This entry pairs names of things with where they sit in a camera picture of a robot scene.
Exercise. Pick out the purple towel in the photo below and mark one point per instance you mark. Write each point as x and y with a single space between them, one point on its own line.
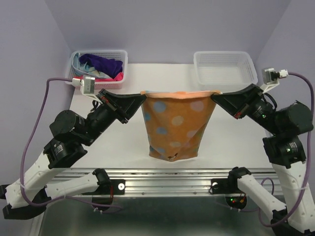
111 67

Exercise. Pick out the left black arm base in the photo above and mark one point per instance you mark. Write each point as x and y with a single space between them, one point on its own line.
103 198

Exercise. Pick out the white plastic basket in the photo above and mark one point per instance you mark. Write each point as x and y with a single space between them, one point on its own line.
109 54
225 71

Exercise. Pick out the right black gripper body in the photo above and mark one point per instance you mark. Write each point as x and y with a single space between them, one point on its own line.
259 109

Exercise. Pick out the aluminium mounting rail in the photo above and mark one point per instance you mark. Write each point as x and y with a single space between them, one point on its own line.
167 182

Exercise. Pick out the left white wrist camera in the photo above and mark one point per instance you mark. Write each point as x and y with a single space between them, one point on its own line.
85 83

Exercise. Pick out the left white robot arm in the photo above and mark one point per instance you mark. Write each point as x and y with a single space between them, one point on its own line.
30 195

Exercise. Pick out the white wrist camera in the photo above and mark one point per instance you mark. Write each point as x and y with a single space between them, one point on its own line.
271 78
85 83

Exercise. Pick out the orange dotted towel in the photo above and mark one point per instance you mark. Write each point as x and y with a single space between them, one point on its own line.
175 122

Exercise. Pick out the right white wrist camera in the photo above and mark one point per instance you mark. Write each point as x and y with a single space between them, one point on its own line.
271 78

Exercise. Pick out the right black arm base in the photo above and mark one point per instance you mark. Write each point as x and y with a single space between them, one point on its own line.
234 198

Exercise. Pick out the light blue dotted towel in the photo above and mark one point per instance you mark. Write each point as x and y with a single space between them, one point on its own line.
85 69

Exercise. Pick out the left white plastic basket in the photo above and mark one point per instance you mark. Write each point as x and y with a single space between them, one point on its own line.
109 54

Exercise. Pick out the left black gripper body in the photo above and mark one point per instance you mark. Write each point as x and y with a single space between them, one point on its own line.
106 116

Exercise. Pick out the pink towel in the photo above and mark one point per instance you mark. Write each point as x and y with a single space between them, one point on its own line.
119 77

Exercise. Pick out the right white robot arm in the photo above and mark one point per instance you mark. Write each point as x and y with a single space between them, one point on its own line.
296 215

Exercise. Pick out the right white plastic basket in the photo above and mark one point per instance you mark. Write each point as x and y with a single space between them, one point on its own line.
225 71

